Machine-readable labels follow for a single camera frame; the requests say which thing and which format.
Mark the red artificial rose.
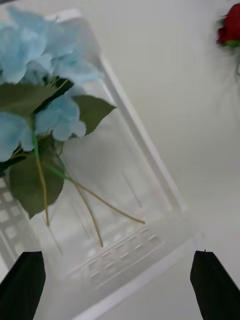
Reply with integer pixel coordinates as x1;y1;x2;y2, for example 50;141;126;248
216;2;240;81

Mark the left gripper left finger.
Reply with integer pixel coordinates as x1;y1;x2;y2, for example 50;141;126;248
0;251;47;320

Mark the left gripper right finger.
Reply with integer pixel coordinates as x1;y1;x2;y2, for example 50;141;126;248
189;249;240;320

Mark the pale blue artificial flower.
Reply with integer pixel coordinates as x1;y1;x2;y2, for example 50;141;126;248
34;94;116;248
0;112;146;225
0;7;103;227

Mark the shallow white box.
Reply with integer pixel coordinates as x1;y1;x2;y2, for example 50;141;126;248
0;9;202;320

